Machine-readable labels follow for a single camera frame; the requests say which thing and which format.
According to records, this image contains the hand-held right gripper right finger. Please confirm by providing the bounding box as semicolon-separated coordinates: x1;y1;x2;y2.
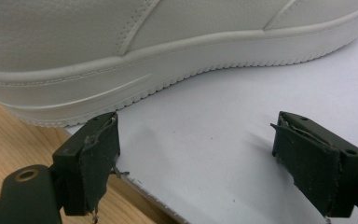
269;110;358;217

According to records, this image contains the white sneaker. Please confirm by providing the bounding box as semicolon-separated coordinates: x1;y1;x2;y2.
0;0;358;129

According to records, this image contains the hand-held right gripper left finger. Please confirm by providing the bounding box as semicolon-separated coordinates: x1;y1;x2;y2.
52;111;121;217

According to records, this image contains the light grey board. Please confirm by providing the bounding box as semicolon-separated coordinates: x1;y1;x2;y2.
64;20;358;224

